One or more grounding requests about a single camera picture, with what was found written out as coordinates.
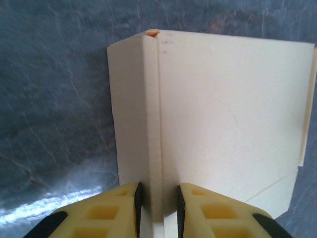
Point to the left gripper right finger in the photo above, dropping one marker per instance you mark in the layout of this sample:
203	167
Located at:
218	215

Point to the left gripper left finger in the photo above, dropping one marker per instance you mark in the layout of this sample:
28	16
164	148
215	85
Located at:
99	215

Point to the orange paper box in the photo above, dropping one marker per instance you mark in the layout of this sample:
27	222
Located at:
210	111

